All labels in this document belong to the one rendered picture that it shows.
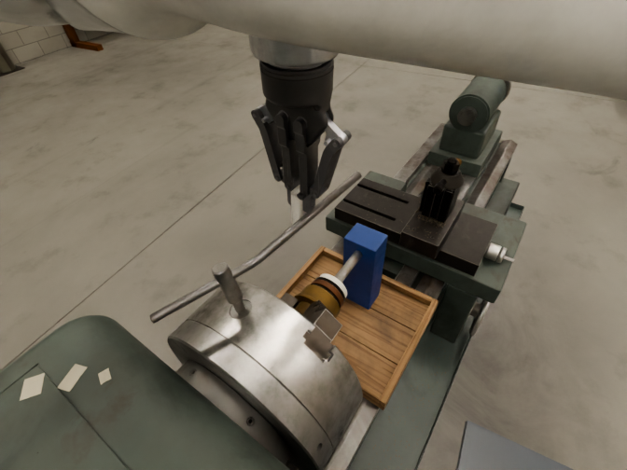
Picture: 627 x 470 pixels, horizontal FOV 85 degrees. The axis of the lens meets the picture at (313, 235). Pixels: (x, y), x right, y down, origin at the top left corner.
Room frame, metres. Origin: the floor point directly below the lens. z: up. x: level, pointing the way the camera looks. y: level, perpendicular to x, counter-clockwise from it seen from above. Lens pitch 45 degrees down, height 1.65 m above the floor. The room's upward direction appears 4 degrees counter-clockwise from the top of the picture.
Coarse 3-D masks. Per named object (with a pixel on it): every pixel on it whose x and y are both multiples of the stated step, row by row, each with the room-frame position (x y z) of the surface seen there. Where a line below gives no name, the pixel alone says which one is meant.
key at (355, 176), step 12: (348, 180) 0.40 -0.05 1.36; (336, 192) 0.38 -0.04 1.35; (324, 204) 0.37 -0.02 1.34; (312, 216) 0.35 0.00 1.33; (288, 228) 0.34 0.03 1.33; (276, 240) 0.33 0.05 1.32; (264, 252) 0.31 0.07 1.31; (252, 264) 0.30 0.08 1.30; (204, 288) 0.27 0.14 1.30; (180, 300) 0.25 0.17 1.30; (192, 300) 0.25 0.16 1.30; (156, 312) 0.24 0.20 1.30; (168, 312) 0.24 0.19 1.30
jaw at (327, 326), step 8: (312, 304) 0.35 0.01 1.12; (320, 304) 0.34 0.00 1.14; (304, 312) 0.34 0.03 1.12; (312, 312) 0.31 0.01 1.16; (320, 312) 0.29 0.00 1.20; (328, 312) 0.28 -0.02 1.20; (312, 320) 0.28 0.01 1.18; (320, 320) 0.27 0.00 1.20; (328, 320) 0.27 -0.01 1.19; (336, 320) 0.28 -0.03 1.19; (320, 328) 0.26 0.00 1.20; (328, 328) 0.26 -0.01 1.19; (336, 328) 0.26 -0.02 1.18; (304, 336) 0.24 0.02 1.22; (312, 336) 0.24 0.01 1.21; (320, 336) 0.24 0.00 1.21; (328, 336) 0.25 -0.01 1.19; (312, 344) 0.23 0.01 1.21; (320, 344) 0.23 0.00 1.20; (328, 344) 0.23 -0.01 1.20; (320, 352) 0.22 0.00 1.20; (328, 352) 0.22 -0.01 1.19
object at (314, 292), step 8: (320, 280) 0.41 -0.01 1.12; (328, 280) 0.41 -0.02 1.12; (304, 288) 0.40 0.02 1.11; (312, 288) 0.39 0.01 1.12; (320, 288) 0.39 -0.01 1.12; (328, 288) 0.39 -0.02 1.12; (336, 288) 0.39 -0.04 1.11; (296, 296) 0.38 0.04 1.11; (304, 296) 0.37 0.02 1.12; (312, 296) 0.37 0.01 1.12; (320, 296) 0.37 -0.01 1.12; (328, 296) 0.37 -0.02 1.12; (336, 296) 0.38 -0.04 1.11; (344, 296) 0.39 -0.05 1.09; (304, 304) 0.36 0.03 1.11; (328, 304) 0.36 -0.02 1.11; (336, 304) 0.36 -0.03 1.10; (336, 312) 0.35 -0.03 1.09
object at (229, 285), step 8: (216, 264) 0.29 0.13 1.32; (224, 264) 0.29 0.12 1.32; (216, 272) 0.28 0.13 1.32; (224, 272) 0.28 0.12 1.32; (216, 280) 0.28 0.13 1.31; (224, 280) 0.27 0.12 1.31; (232, 280) 0.28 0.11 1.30; (224, 288) 0.27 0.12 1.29; (232, 288) 0.27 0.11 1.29; (232, 296) 0.27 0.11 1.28; (240, 296) 0.28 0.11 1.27; (232, 304) 0.27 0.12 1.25; (240, 304) 0.27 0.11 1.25; (240, 312) 0.27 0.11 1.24
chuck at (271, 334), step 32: (256, 288) 0.31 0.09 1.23; (192, 320) 0.28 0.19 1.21; (224, 320) 0.26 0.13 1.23; (256, 320) 0.26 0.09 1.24; (288, 320) 0.26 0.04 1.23; (256, 352) 0.21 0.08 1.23; (288, 352) 0.21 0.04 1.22; (288, 384) 0.17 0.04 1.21; (320, 384) 0.18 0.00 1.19; (352, 384) 0.19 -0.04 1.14; (320, 416) 0.15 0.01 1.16; (352, 416) 0.17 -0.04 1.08
